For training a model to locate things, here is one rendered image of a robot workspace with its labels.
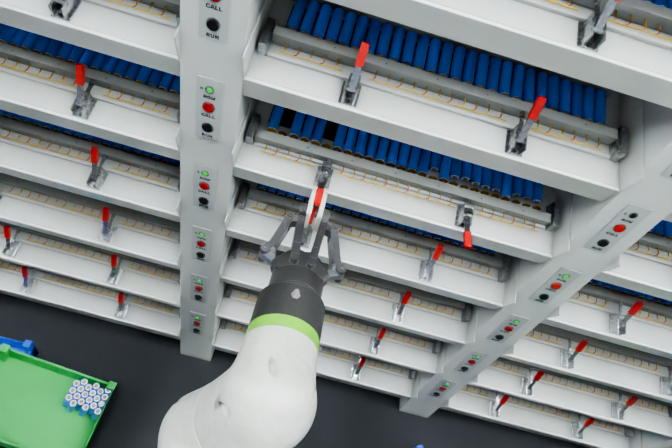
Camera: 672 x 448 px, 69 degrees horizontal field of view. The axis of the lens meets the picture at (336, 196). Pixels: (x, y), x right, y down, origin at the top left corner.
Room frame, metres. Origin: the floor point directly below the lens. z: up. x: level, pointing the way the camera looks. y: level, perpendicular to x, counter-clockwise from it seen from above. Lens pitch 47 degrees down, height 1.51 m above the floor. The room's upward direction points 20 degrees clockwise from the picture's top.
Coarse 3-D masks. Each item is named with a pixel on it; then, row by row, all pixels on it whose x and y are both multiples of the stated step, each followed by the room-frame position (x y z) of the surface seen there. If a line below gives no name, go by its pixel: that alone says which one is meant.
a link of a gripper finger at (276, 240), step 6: (288, 216) 0.49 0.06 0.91; (282, 222) 0.47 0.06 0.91; (288, 222) 0.47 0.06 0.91; (282, 228) 0.46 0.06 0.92; (288, 228) 0.48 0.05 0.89; (276, 234) 0.44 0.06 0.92; (282, 234) 0.44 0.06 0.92; (270, 240) 0.42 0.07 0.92; (276, 240) 0.43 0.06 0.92; (282, 240) 0.45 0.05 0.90; (264, 246) 0.41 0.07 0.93; (270, 246) 0.41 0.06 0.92; (276, 246) 0.42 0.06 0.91; (264, 252) 0.40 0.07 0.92; (258, 258) 0.40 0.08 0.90
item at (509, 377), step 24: (504, 360) 0.72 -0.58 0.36; (480, 384) 0.65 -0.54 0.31; (504, 384) 0.67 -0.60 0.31; (528, 384) 0.68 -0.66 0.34; (552, 384) 0.71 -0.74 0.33; (576, 384) 0.74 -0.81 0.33; (600, 384) 0.75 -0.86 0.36; (576, 408) 0.68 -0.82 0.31; (600, 408) 0.70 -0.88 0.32; (624, 408) 0.70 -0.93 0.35; (648, 408) 0.75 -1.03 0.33
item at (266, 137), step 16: (272, 144) 0.63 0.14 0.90; (288, 144) 0.63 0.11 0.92; (304, 144) 0.65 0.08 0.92; (336, 160) 0.64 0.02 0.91; (352, 160) 0.65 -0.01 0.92; (368, 160) 0.66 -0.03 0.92; (352, 176) 0.63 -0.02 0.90; (384, 176) 0.65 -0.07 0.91; (400, 176) 0.66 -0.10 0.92; (416, 176) 0.67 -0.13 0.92; (432, 192) 0.66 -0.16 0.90; (448, 192) 0.66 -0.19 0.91; (464, 192) 0.67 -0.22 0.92; (496, 208) 0.67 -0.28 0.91; (512, 208) 0.68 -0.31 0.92; (528, 208) 0.69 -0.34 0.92; (512, 224) 0.66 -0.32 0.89; (544, 224) 0.68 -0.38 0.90
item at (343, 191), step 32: (256, 128) 0.64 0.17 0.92; (288, 128) 0.68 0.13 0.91; (256, 160) 0.60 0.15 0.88; (288, 160) 0.63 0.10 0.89; (352, 192) 0.61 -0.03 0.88; (384, 192) 0.64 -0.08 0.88; (544, 192) 0.75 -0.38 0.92; (416, 224) 0.62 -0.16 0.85; (448, 224) 0.62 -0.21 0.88; (480, 224) 0.64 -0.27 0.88; (544, 256) 0.63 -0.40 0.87
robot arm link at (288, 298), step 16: (272, 288) 0.32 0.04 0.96; (288, 288) 0.33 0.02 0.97; (304, 288) 0.33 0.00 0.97; (256, 304) 0.31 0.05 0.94; (272, 304) 0.30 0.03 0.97; (288, 304) 0.30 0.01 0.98; (304, 304) 0.31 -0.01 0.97; (320, 304) 0.33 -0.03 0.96; (304, 320) 0.29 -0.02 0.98; (320, 320) 0.31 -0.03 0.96; (320, 336) 0.29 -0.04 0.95
